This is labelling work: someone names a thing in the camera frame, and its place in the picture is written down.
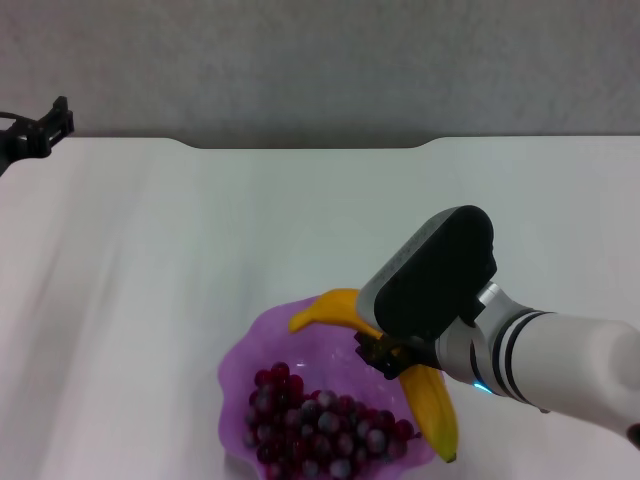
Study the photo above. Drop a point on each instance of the purple wavy plastic bowl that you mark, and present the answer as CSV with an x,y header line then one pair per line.
x,y
260,350

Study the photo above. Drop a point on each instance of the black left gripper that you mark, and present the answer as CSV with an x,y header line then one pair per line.
x,y
15,147

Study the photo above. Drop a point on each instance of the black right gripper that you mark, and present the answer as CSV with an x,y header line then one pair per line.
x,y
422,357

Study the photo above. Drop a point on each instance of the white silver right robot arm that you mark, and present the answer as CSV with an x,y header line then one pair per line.
x,y
550,360

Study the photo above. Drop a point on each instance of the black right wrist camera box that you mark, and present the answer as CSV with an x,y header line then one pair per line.
x,y
430,275

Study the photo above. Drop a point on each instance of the dark red grape bunch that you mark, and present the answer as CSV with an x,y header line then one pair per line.
x,y
310,425

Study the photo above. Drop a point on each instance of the yellow banana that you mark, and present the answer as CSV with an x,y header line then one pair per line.
x,y
432,410

